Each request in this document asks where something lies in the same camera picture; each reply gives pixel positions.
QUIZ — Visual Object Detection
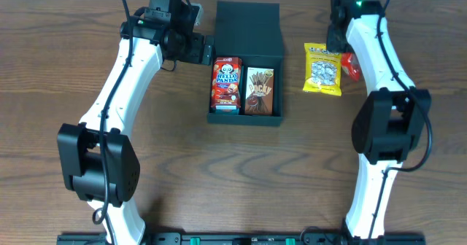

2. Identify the red Hello Panda box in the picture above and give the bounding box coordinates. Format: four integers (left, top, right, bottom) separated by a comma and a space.
211, 57, 242, 108

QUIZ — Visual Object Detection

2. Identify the yellow Hacks candy bag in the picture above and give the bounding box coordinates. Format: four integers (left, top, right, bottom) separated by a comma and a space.
303, 43, 341, 96

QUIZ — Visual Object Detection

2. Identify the brown Pocky box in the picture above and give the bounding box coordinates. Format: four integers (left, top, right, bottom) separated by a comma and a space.
244, 67, 274, 116

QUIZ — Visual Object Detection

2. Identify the dark green open box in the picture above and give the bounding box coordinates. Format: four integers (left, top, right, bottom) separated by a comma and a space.
207, 1, 285, 126

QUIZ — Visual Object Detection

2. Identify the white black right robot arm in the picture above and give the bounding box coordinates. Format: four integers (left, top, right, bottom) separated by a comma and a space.
327, 0, 431, 244

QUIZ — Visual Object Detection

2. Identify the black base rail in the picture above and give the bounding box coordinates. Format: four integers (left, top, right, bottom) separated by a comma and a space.
55, 231, 427, 245

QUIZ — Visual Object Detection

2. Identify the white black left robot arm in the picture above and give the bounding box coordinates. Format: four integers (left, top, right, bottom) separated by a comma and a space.
57, 4, 214, 244

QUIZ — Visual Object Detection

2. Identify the teal Good Day cookie box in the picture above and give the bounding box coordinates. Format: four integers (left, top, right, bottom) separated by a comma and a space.
212, 105, 239, 115

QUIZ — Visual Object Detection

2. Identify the red Hacks candy bag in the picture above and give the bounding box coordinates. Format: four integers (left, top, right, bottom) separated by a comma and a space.
341, 52, 361, 82

